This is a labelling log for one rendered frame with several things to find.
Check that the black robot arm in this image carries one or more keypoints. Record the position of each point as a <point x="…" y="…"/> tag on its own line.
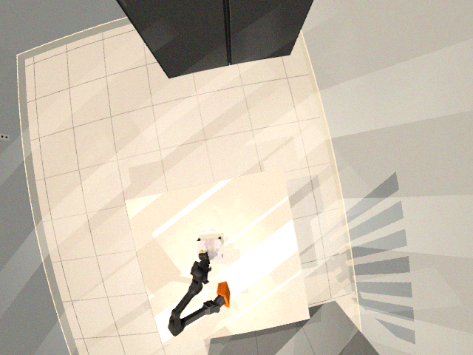
<point x="200" y="277"/>

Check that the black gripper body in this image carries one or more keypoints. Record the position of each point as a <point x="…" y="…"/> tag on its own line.
<point x="205" y="265"/>

